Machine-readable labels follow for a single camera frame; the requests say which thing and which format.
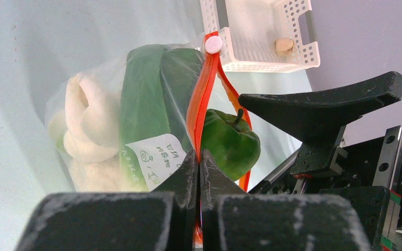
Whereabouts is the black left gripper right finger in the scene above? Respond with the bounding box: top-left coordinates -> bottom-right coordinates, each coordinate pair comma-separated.
199,150 -> 371,250

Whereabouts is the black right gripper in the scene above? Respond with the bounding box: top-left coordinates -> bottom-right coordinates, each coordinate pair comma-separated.
238,71 -> 402,250

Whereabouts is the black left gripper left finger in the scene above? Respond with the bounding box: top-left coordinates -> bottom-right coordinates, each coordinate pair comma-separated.
16,150 -> 199,250

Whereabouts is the green pepper toy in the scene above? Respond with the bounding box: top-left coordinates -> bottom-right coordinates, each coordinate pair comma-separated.
201,108 -> 261,181

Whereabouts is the clear zip bag orange zipper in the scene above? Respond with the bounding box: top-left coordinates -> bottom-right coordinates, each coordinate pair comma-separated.
44,31 -> 254,193

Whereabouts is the white oyster mushroom toy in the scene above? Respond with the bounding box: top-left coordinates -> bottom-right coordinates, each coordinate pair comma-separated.
46,73 -> 121,163

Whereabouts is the green bok choy toy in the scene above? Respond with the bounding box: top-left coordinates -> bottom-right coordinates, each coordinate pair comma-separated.
119,44 -> 204,192

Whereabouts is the white cauliflower toy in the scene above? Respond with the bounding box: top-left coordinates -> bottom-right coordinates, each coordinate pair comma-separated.
69,155 -> 141,192

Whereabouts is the small beige food piece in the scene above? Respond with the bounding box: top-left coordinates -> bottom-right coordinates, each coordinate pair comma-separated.
274,38 -> 295,55

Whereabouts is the white perforated plastic basket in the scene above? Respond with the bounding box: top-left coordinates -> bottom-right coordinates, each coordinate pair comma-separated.
199,0 -> 320,73

